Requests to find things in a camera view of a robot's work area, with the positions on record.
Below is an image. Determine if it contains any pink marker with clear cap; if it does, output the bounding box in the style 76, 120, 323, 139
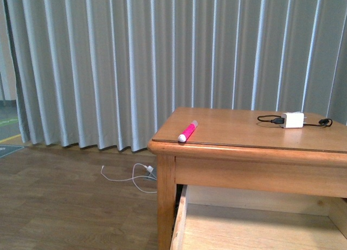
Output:
178, 120, 198, 143

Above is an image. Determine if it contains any white charging cable on floor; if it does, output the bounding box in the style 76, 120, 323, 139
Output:
100, 163, 158, 194

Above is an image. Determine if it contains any white plug adapter on floor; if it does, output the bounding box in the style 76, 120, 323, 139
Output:
145, 165, 154, 173

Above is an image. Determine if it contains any grey pleated curtain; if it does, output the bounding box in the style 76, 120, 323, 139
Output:
1, 0, 346, 150

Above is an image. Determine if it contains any wooden nightstand cabinet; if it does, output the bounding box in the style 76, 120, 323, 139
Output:
147, 107, 346, 249

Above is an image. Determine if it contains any metal floor outlet box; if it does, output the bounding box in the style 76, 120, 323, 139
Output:
144, 169, 157, 181

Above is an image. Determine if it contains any wooden top drawer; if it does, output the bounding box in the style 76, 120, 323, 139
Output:
170, 185, 346, 249

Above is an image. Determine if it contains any short black usb cable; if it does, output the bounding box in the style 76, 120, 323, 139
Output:
257, 114, 333, 127

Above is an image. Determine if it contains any white usb wall charger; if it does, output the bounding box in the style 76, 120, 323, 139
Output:
280, 112, 305, 129

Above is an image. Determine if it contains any grey green floor mat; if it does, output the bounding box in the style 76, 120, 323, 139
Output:
0, 144, 24, 158

